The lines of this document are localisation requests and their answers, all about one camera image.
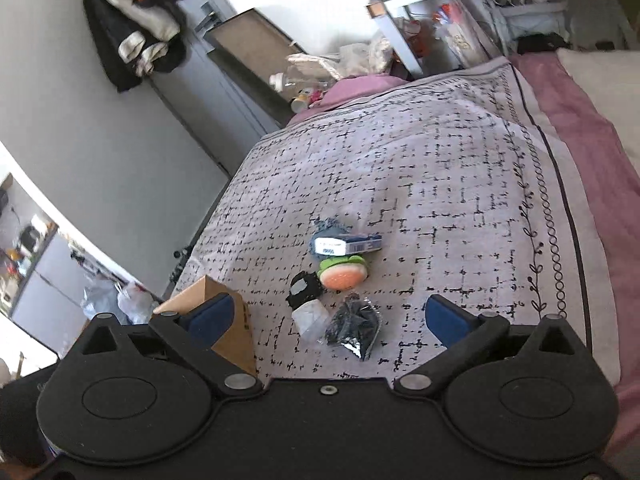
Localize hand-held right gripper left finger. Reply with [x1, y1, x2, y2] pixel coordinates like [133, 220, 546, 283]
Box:
[75, 293, 264, 400]

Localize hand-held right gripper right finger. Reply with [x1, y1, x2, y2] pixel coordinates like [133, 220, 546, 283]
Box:
[394, 294, 589, 401]

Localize brown cardboard box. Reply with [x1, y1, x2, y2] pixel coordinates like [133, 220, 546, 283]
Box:
[152, 276, 259, 379]

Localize black plush toy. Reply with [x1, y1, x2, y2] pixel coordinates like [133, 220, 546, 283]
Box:
[286, 272, 324, 310]

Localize clear plastic pouch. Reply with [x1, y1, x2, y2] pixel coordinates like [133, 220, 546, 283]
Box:
[291, 302, 331, 345]

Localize green and orange plush toy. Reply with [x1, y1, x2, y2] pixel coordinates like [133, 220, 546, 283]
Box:
[318, 255, 371, 291]

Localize blue and white pack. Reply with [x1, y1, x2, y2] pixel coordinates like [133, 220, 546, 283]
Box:
[311, 232, 384, 257]

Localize grey blue plush toy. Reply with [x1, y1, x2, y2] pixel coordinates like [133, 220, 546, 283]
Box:
[312, 216, 352, 239]

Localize white plastic bag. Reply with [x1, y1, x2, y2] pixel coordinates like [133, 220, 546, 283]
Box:
[117, 281, 160, 325]

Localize grey plastic bag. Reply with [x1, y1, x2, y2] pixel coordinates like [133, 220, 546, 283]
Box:
[81, 280, 126, 327]

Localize black and white printed blanket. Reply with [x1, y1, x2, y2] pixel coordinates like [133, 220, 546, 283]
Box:
[170, 56, 623, 386]

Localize grey kitchen cabinet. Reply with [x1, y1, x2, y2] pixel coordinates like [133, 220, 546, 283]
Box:
[0, 174, 132, 358]

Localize grey door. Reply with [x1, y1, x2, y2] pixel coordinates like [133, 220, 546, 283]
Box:
[150, 0, 283, 138]

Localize clear plastic bottle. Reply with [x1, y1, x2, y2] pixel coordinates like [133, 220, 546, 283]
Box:
[269, 71, 337, 93]

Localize flat brown cardboard sheet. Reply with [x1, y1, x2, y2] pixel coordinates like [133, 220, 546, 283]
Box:
[204, 7, 307, 128]

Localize pile of crumpled plastic bags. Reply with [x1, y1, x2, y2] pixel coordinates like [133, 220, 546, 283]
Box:
[334, 34, 402, 80]

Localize beige duvet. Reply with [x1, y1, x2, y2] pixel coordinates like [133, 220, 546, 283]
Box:
[556, 47, 640, 153]

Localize black cloth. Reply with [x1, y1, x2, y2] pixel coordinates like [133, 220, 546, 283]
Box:
[516, 32, 572, 55]

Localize hanging black and cream clothes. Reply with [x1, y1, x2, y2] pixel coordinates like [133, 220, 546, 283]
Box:
[81, 0, 189, 94]

